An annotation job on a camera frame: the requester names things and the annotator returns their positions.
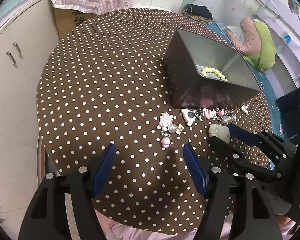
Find beige cabinet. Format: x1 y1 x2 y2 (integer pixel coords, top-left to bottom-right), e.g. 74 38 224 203
0 0 59 239

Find pale green jade pendant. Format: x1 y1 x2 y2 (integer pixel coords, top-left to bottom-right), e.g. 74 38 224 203
208 124 231 144

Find cardboard box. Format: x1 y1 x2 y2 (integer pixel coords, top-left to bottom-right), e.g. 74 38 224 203
54 8 96 39

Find pink kitty charm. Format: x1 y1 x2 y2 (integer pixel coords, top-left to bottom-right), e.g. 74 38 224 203
156 112 174 132

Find brown polka dot tablecloth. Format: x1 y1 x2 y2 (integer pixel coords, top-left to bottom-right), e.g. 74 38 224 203
37 8 226 235

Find pink clothing of person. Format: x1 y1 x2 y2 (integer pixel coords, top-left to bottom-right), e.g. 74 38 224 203
95 209 241 240

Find pearl bead charm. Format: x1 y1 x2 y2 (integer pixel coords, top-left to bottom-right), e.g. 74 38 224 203
167 124 178 133

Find yellow bead bracelet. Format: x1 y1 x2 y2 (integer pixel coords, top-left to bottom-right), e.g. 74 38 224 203
200 67 229 82

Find folded dark clothes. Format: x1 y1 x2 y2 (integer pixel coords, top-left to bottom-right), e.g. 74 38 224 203
184 3 213 20

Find grey metal tin box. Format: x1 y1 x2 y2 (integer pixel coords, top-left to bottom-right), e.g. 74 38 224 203
164 29 261 109

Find pink and green pillow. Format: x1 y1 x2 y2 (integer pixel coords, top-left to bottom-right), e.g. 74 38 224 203
226 17 276 72

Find white bear charm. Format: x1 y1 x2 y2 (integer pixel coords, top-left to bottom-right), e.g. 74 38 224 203
181 108 197 126

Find blue bed sheet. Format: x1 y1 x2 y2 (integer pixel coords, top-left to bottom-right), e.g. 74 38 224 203
207 19 286 170

